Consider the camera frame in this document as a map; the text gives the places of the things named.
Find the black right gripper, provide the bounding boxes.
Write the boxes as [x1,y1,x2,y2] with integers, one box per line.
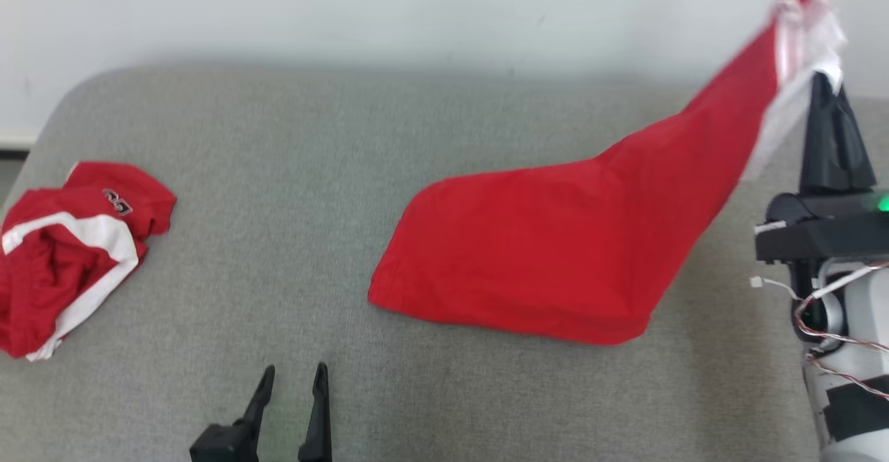
[764,72,889,223]

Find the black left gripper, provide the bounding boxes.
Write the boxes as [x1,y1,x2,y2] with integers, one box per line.
[189,362,332,462]

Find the red shorts white stripe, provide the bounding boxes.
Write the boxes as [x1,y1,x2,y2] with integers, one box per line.
[0,161,178,363]

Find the red shirt white sleeves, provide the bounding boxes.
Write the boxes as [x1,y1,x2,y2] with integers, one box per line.
[367,0,848,346]

